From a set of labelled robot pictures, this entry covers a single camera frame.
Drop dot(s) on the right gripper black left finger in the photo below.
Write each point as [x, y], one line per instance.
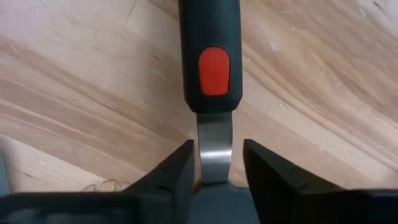
[93, 208]

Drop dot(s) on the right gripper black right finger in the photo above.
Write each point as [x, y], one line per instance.
[311, 205]

